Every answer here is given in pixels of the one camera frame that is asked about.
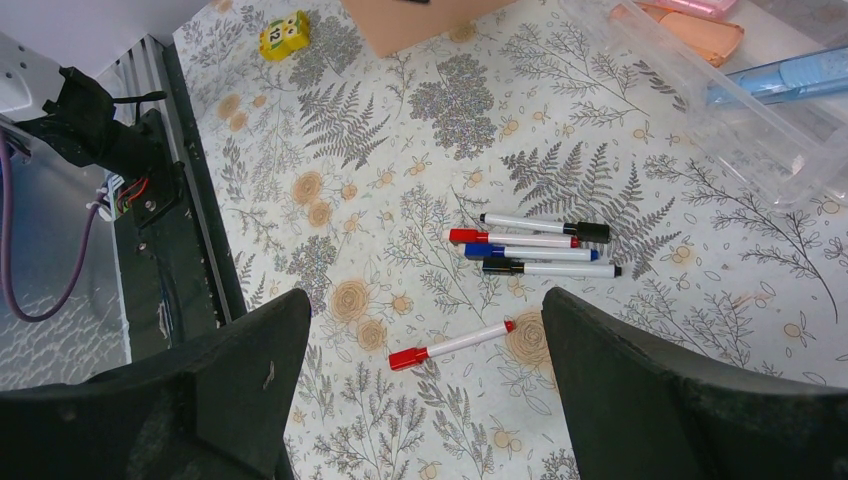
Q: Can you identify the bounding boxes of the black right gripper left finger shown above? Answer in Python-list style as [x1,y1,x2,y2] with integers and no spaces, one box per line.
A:
[1,289,311,479]

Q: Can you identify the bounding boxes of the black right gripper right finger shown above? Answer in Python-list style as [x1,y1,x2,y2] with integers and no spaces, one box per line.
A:
[542,287,847,479]

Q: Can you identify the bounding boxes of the black cap whiteboard marker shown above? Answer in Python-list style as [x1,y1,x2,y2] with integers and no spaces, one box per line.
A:
[478,212,611,244]

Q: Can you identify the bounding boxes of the white plastic drawer unit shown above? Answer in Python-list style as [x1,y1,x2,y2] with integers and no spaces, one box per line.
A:
[561,1,847,211]

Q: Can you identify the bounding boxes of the orange highlighter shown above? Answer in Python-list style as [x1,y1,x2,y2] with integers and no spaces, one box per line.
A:
[608,2,745,67]

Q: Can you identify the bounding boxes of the pink highlighter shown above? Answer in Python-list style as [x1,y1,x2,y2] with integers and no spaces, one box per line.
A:
[652,0,737,20]

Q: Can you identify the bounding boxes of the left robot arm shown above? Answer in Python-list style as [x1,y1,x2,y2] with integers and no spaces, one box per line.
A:
[1,34,166,179]

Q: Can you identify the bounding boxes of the blue cap whiteboard marker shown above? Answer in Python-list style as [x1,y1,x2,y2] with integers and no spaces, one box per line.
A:
[457,244,600,262]

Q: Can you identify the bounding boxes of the red cap whiteboard marker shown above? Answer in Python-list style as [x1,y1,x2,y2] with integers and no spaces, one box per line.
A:
[442,229,580,248]

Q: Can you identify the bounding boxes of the floral patterned table mat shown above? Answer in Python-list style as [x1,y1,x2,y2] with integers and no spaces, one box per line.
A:
[175,1,847,479]

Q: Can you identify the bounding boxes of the yellow owl eraser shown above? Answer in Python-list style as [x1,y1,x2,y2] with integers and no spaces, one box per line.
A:
[258,10,311,61]

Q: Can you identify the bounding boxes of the orange plastic file organizer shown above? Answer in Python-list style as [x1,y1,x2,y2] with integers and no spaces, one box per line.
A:
[341,0,512,58]

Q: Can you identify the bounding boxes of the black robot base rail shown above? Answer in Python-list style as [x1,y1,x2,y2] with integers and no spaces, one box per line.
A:
[114,36,247,361]

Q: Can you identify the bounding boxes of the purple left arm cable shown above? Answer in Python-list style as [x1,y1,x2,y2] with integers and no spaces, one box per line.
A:
[0,125,111,325]

